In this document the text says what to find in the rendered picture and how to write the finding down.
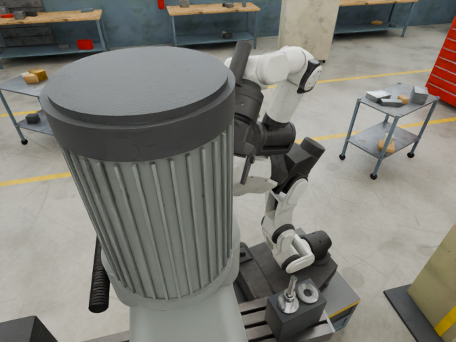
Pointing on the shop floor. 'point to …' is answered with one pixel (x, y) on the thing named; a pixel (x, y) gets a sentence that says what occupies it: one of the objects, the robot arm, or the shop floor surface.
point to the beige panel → (431, 296)
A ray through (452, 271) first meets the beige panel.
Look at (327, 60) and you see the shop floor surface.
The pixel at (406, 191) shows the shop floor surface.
